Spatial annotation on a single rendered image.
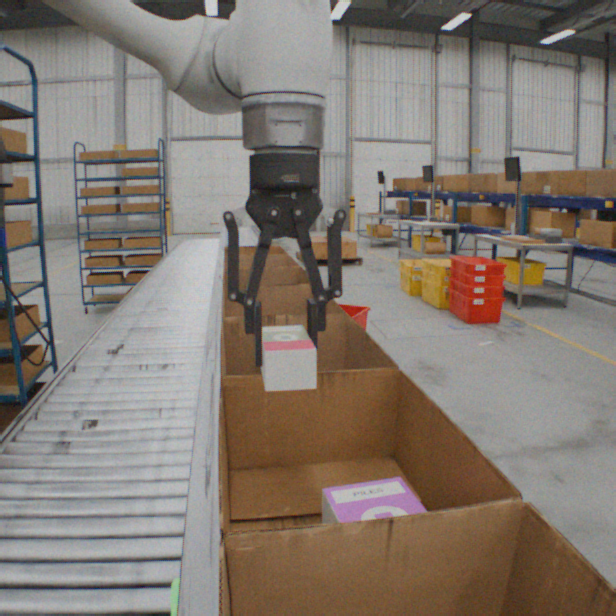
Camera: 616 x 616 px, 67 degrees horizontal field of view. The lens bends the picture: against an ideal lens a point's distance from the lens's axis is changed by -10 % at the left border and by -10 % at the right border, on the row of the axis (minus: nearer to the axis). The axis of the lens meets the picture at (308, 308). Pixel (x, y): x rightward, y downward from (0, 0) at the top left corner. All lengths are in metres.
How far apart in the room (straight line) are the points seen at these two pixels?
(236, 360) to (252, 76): 0.79
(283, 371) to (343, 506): 0.20
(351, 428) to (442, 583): 0.39
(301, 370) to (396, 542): 0.20
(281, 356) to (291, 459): 0.36
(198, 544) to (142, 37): 0.63
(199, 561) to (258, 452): 0.25
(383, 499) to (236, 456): 0.29
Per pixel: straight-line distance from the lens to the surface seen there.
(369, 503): 0.67
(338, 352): 1.23
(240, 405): 0.82
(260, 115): 0.54
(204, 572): 0.67
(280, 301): 1.58
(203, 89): 0.66
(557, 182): 7.72
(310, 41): 0.54
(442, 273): 6.02
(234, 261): 0.56
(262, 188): 0.54
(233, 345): 1.19
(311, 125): 0.54
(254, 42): 0.55
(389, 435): 0.89
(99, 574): 0.92
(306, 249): 0.56
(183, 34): 0.67
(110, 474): 1.19
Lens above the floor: 1.33
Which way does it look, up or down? 13 degrees down
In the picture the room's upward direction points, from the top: straight up
